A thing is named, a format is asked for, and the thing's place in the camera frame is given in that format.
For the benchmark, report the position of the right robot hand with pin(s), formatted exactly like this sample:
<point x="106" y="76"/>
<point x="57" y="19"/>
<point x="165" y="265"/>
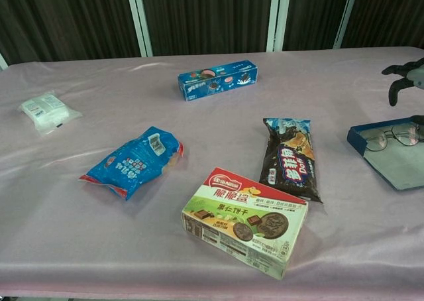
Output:
<point x="414" y="72"/>

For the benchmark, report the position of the thin-rimmed eyeglasses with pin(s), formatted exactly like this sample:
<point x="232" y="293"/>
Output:
<point x="377" y="141"/>

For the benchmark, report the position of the blue glasses case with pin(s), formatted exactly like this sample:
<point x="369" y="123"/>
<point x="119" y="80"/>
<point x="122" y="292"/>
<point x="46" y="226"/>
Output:
<point x="397" y="165"/>

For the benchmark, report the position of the dark brown chocolate snack bag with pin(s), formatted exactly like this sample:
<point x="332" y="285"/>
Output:
<point x="291" y="161"/>

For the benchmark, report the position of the blue Oreo cookie box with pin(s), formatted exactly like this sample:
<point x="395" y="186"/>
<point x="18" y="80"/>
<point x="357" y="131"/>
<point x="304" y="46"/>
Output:
<point x="215" y="82"/>

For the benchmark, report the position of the red green Nestle wafer box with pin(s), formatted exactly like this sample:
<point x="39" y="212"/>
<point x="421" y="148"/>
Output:
<point x="245" y="221"/>

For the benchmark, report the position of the dark slatted partition panel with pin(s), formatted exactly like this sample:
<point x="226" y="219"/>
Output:
<point x="66" y="16"/>
<point x="208" y="16"/>
<point x="314" y="12"/>
<point x="391" y="12"/>

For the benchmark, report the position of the blue snack bag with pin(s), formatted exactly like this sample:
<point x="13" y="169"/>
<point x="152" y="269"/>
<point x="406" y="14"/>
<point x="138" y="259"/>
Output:
<point x="136" y="161"/>

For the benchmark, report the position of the pink tablecloth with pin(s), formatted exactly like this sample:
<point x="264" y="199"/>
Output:
<point x="99" y="241"/>

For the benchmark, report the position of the white tissue packet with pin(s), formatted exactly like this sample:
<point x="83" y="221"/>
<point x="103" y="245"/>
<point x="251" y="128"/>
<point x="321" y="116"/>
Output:
<point x="48" y="112"/>

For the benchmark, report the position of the white partition frame post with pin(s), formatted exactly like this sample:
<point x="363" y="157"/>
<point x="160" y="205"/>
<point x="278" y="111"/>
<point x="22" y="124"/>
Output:
<point x="277" y="16"/>
<point x="139" y="19"/>
<point x="345" y="16"/>
<point x="2" y="62"/>

